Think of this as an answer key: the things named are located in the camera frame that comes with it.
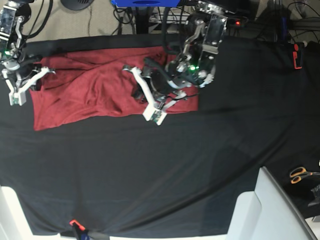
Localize orange black clamp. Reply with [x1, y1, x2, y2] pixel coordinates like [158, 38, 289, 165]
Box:
[292, 42, 306, 70]

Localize crumpled black plastic piece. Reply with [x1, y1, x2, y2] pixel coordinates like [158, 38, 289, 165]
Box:
[307, 185, 320, 207]

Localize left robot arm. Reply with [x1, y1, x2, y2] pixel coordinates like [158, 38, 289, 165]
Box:
[132, 0, 238, 113]

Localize white power strip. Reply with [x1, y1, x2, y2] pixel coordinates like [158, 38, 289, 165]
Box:
[148, 13, 249, 27]

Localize black stand post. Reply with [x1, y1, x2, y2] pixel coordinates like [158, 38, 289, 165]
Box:
[135, 7, 153, 35]

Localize black table cloth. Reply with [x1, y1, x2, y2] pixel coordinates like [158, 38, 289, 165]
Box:
[0, 35, 320, 238]

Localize maroon long-sleeve T-shirt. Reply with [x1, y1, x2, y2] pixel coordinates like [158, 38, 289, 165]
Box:
[28, 46, 200, 132]

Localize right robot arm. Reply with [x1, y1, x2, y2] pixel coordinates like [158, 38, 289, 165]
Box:
[0, 0, 54, 93]

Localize blue clamp at bottom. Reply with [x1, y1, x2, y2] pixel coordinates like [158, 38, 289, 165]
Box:
[69, 219, 91, 240]

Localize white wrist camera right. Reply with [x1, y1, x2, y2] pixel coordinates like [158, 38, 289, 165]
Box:
[8, 91, 27, 106]

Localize yellow-handled scissors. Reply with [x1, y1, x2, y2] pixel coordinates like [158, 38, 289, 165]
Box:
[289, 166, 320, 185]

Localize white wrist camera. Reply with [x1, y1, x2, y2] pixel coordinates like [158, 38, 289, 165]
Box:
[8, 91, 27, 106]
[142, 104, 167, 126]

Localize dark round fan base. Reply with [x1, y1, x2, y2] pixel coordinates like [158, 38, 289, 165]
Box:
[60, 0, 94, 11]

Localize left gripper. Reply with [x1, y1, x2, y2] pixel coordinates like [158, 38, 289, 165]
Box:
[122, 65, 193, 110]

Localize blue plastic box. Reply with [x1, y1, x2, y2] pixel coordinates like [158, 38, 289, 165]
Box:
[111, 0, 180, 7]

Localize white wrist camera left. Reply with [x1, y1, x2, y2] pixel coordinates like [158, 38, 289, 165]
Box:
[142, 104, 167, 126]

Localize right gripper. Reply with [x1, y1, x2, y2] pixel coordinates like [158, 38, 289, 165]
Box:
[1, 61, 56, 93]

